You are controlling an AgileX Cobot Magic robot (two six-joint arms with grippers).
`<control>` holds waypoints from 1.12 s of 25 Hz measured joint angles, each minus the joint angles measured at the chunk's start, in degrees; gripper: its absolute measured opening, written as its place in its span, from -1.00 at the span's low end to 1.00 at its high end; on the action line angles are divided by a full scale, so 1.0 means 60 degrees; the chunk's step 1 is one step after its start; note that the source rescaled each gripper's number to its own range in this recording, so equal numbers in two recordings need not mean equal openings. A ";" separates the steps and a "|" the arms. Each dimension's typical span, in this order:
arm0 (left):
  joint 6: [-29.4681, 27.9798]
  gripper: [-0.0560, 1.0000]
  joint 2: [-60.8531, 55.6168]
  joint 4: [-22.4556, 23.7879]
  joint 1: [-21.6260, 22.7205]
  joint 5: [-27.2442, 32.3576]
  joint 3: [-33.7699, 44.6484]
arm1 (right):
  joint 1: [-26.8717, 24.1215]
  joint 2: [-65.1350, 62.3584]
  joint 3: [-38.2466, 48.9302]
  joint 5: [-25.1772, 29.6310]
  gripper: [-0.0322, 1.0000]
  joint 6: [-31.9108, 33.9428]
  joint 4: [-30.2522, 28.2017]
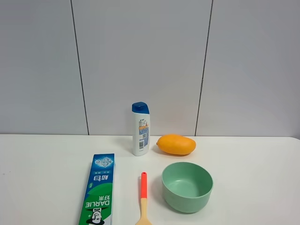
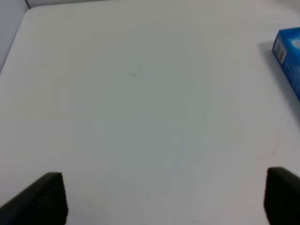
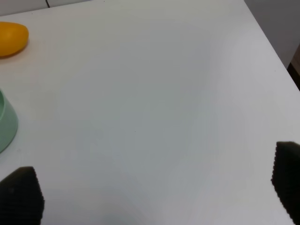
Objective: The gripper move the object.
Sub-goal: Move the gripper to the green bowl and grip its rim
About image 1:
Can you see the green plastic bowl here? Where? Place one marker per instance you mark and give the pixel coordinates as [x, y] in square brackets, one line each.
[186, 187]

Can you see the white blue-capped shampoo bottle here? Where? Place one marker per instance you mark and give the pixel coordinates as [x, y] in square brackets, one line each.
[141, 128]

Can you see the yellow mango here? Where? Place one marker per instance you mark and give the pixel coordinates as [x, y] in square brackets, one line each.
[176, 144]

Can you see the green Darlie toothpaste box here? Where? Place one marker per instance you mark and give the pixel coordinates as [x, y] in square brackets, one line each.
[97, 204]

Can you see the wooden spoon orange handle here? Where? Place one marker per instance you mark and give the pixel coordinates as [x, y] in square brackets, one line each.
[143, 201]

